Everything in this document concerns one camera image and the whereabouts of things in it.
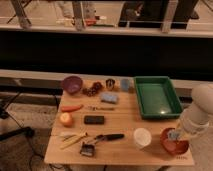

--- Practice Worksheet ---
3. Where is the red bowl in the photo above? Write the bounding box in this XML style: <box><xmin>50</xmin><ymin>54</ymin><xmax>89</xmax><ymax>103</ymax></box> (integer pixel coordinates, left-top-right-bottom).
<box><xmin>160</xmin><ymin>128</ymin><xmax>189</xmax><ymax>155</ymax></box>

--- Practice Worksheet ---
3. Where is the orange apple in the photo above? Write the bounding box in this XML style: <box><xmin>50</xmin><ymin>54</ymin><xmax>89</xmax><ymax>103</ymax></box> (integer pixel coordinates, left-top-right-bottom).
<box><xmin>59</xmin><ymin>112</ymin><xmax>73</xmax><ymax>127</ymax></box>

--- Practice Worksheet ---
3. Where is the small metal utensil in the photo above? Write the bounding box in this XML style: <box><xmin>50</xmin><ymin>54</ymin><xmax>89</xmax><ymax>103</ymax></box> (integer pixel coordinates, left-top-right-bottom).
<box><xmin>88</xmin><ymin>106</ymin><xmax>115</xmax><ymax>111</ymax></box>

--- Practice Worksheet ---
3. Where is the blue sponge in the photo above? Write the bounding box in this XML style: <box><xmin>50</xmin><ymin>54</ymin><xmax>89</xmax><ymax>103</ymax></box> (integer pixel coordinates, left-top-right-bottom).
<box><xmin>100</xmin><ymin>92</ymin><xmax>118</xmax><ymax>104</ymax></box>

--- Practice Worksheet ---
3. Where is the green plastic tray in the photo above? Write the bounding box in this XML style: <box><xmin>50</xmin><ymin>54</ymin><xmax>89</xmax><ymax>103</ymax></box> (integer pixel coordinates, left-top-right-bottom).
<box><xmin>134</xmin><ymin>76</ymin><xmax>183</xmax><ymax>120</ymax></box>

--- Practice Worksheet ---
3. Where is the small metal cup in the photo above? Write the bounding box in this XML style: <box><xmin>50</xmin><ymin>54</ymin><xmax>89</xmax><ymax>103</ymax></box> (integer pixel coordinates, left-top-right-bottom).
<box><xmin>105</xmin><ymin>79</ymin><xmax>115</xmax><ymax>90</ymax></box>

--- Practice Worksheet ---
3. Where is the purple bowl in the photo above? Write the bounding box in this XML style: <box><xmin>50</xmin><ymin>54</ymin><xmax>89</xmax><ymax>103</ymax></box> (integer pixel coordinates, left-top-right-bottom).
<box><xmin>61</xmin><ymin>76</ymin><xmax>83</xmax><ymax>94</ymax></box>

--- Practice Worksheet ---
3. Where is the orange carrot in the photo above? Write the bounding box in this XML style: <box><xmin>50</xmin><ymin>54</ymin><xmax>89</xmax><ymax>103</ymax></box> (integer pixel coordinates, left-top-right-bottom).
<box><xmin>60</xmin><ymin>105</ymin><xmax>83</xmax><ymax>112</ymax></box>

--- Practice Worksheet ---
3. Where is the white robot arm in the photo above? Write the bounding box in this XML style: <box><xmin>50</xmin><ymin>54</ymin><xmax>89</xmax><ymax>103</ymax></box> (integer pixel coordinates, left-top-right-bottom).
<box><xmin>177</xmin><ymin>84</ymin><xmax>213</xmax><ymax>138</ymax></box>

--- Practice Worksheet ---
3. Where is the black rectangular block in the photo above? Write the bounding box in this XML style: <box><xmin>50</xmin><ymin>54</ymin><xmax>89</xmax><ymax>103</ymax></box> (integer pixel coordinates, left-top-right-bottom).
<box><xmin>84</xmin><ymin>116</ymin><xmax>105</xmax><ymax>124</ymax></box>

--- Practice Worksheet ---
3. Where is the light blue cup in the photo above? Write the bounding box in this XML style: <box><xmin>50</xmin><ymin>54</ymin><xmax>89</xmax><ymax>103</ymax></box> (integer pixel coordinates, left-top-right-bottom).
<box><xmin>120</xmin><ymin>79</ymin><xmax>133</xmax><ymax>92</ymax></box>

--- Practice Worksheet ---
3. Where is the light blue towel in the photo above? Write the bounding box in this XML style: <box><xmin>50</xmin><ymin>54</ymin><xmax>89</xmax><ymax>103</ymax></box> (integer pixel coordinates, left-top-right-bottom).
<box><xmin>167</xmin><ymin>130</ymin><xmax>180</xmax><ymax>141</ymax></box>

